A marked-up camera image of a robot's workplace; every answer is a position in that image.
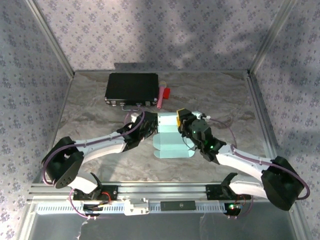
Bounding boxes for light blue paper box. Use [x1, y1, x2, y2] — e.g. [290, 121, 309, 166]
[152, 112, 196, 160]

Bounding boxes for small black rectangular box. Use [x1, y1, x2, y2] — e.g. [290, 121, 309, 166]
[160, 200, 196, 212]

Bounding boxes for black briefcase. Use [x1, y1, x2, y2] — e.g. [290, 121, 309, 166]
[104, 72, 161, 112]

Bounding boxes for white plastic connector piece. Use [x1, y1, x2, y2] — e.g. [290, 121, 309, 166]
[123, 197, 150, 216]

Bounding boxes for right black controller board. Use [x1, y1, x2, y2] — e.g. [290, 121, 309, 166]
[223, 202, 243, 217]

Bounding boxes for black controller board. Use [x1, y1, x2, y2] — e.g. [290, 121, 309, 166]
[223, 202, 243, 217]
[82, 203, 103, 217]

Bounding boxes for left black controller board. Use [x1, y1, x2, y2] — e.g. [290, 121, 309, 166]
[82, 203, 103, 217]

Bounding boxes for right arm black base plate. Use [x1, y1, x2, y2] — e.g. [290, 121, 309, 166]
[205, 184, 252, 201]

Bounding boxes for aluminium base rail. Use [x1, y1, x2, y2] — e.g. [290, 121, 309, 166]
[26, 182, 300, 203]

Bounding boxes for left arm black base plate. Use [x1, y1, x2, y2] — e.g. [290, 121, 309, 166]
[72, 184, 119, 202]

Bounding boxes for aluminium side rail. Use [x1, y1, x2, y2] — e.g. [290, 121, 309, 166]
[32, 72, 76, 185]
[246, 69, 293, 183]

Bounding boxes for white slotted cable duct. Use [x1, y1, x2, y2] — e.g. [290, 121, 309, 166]
[36, 201, 242, 215]

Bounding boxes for aluminium frame post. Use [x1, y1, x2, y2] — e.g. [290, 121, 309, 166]
[249, 0, 300, 75]
[24, 0, 76, 77]

